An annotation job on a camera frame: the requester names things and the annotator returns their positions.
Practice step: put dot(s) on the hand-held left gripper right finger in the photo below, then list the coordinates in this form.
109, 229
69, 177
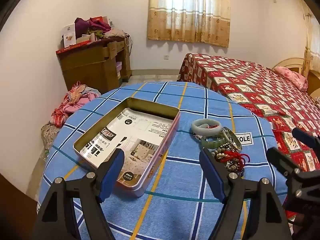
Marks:
212, 177

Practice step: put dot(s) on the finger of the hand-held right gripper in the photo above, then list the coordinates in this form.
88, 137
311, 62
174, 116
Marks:
303, 136
280, 158

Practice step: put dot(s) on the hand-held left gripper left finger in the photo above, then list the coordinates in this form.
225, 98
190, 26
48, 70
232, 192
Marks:
111, 177

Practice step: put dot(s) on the silver bangle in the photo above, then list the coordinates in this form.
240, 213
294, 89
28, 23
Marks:
236, 142

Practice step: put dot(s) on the rectangular metal tin box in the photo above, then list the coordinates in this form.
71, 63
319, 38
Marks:
155, 170

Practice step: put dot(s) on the pale jade bangle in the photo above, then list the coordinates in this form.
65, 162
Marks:
200, 129

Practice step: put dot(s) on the printed paper card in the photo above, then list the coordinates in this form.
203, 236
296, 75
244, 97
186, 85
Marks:
140, 130

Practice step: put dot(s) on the pink pillow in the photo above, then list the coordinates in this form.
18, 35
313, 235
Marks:
292, 77

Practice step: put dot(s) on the cream headboard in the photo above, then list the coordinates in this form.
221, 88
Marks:
295, 62

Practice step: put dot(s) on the bed with red patterned quilt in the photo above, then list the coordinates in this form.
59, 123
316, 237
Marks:
250, 85

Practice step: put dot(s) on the floral fabric bag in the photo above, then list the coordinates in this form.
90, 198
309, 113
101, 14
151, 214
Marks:
48, 133

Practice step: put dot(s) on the blue plaid tablecloth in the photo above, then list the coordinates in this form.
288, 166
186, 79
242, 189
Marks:
175, 105

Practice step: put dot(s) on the heap of pink clothes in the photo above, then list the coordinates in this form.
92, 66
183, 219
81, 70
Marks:
75, 100

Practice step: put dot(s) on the beige sheer curtain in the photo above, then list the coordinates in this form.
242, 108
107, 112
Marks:
313, 42

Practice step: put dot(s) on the purple plastic box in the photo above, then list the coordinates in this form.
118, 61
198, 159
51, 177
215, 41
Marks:
119, 68

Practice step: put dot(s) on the brown wooden desk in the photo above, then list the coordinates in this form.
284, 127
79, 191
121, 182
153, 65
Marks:
87, 65

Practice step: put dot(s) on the flat red box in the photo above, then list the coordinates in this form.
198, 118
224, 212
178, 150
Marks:
75, 47

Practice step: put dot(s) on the white cardboard box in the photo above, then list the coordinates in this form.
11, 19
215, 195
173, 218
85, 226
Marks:
69, 35

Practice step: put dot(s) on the pile of clothes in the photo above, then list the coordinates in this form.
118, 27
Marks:
97, 25

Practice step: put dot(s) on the beige patterned curtain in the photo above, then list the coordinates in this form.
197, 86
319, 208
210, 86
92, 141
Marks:
187, 17

